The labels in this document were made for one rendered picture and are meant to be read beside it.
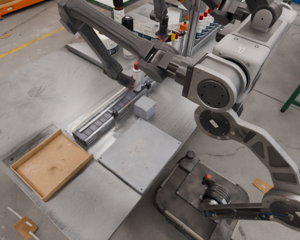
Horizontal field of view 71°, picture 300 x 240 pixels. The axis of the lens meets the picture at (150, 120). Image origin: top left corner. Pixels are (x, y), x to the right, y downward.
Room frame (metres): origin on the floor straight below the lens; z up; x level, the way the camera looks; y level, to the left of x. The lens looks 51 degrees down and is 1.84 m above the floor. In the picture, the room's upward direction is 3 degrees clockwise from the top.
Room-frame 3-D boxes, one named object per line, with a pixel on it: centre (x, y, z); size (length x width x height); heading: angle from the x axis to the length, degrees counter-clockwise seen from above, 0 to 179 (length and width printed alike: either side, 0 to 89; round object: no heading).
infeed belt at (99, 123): (1.32, -0.09, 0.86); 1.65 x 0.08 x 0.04; 145
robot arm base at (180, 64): (0.51, -0.10, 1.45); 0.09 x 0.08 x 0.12; 145
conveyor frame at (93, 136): (1.32, -0.09, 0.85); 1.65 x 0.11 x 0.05; 145
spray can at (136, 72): (1.05, 0.09, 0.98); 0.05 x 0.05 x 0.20
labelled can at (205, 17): (1.78, -0.41, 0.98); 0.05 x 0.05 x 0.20
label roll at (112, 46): (1.49, 0.38, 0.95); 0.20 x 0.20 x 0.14
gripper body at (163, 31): (1.39, -0.06, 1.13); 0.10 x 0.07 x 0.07; 145
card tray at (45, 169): (0.50, 0.48, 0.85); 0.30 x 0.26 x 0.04; 145
